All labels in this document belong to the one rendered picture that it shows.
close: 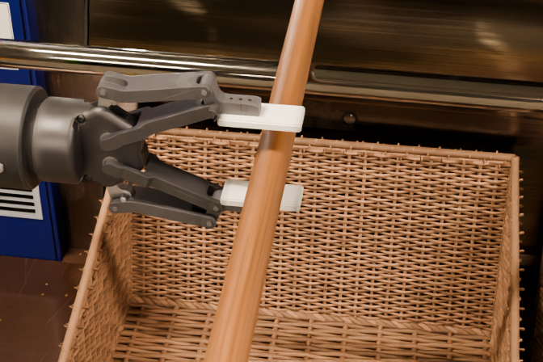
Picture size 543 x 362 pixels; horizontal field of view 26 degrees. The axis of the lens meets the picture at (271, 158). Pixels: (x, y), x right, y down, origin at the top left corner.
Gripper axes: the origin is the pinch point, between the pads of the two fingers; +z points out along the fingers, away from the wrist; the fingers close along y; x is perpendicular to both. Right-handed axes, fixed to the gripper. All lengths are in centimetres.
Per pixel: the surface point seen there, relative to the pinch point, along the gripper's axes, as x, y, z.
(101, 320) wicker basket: -29, 51, -27
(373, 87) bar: -16.7, 2.9, 7.8
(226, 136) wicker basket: -50, 34, -13
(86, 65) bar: -17.1, 3.0, -21.2
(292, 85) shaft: -9.6, -1.3, 0.7
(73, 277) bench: -48, 61, -37
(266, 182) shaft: 5.3, -1.4, 0.4
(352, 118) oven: -54, 32, 4
